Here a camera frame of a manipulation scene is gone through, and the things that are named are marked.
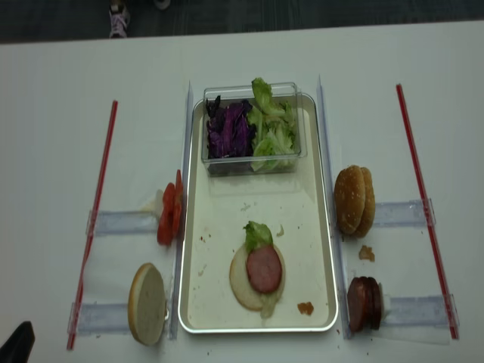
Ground brown crumb on table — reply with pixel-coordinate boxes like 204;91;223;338
358;245;375;262

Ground orange food scrap on tray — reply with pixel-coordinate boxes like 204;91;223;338
297;302;314;315

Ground cream metal serving tray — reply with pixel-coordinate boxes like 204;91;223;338
178;94;339;334

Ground person in floral skirt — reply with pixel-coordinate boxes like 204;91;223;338
109;1;130;39

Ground sesame bun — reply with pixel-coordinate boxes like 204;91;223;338
355;167;376;237
334;165;366;234

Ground clear plastic salad container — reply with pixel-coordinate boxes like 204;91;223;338
200;82;306;176

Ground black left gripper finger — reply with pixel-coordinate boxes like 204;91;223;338
7;321;35;363

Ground purple cabbage leaves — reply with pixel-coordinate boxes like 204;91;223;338
205;96;256;159

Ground dark ham patty stack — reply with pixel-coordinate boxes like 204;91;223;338
346;277;383;333

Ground right lower acrylic rail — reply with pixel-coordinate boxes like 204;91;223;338
380;294;460;327

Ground rear tomato slice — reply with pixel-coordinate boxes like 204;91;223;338
172;169;183;236

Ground bottom bun slice on tray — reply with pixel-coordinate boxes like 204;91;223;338
229;245;286;319

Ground rear sesame bun top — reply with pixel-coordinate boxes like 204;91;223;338
355;167;376;237

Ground right upper acrylic rail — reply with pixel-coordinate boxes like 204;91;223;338
373;199;436;228

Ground acrylic rail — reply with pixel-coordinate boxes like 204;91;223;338
67;302;130;336
373;199;436;228
380;294;460;327

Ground front sesame bun top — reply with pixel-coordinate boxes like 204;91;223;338
334;165;366;234

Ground pink ham patty slice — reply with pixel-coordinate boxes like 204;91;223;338
246;246;283;293

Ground green lettuce pile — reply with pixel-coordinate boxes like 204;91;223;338
247;77;296;172

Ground green lettuce leaf on bun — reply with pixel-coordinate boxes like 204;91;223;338
244;221;273;253

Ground left lower acrylic rail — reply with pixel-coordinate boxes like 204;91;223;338
67;302;130;336

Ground right red tape strip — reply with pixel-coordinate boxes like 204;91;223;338
396;84;460;340

